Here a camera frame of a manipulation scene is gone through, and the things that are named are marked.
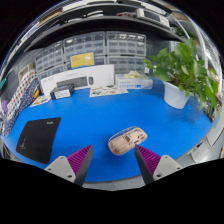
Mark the white woven basket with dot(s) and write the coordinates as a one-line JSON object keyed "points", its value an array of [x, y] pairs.
{"points": [[26, 71]]}

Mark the small yellow object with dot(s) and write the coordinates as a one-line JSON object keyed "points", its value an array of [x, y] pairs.
{"points": [[36, 94]]}

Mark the white and blue tissue box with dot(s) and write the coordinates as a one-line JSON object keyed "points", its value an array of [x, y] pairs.
{"points": [[133, 81]]}

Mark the yellow card blue frame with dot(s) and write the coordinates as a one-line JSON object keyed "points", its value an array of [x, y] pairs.
{"points": [[82, 60]]}

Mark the teal wall-mounted object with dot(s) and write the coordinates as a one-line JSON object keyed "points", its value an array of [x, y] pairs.
{"points": [[2, 83]]}

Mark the long white keyboard box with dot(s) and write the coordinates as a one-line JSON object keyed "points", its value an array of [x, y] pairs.
{"points": [[83, 73]]}

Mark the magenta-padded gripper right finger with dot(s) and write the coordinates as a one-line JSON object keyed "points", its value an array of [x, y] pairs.
{"points": [[151, 163]]}

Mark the small purple object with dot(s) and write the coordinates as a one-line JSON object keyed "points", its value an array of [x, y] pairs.
{"points": [[4, 106]]}

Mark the red white checkered cloth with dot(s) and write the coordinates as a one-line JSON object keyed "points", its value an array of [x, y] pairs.
{"points": [[21, 93]]}

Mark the black mouse pad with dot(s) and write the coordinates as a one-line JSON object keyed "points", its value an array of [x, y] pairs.
{"points": [[36, 140]]}

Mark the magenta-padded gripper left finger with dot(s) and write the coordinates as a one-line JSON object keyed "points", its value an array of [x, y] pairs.
{"points": [[75, 163]]}

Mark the illustrated paper sheet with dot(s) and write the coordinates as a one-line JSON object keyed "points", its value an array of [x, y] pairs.
{"points": [[40, 101], [108, 91]]}

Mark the green potted plant white pot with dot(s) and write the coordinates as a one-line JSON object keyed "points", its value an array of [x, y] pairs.
{"points": [[181, 66]]}

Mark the small black box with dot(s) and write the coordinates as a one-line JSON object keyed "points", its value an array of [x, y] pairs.
{"points": [[62, 91]]}

